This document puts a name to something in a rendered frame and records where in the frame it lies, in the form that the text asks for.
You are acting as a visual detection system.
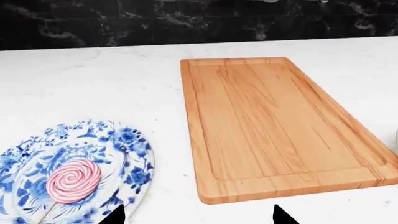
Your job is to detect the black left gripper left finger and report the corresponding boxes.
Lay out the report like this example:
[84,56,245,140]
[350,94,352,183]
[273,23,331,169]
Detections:
[98,204,126,224]

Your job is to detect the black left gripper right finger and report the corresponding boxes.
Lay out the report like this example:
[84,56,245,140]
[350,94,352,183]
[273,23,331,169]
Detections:
[273,204,300,224]

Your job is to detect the blue floral white plate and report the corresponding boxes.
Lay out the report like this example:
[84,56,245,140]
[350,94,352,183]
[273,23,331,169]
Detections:
[0,119,155,224]

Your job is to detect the wooden tray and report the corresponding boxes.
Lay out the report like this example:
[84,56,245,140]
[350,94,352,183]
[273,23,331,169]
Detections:
[180,56,398,205]

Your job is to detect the pink swirl lollipop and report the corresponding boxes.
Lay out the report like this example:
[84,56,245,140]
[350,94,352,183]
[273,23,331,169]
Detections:
[37,159,102,224]

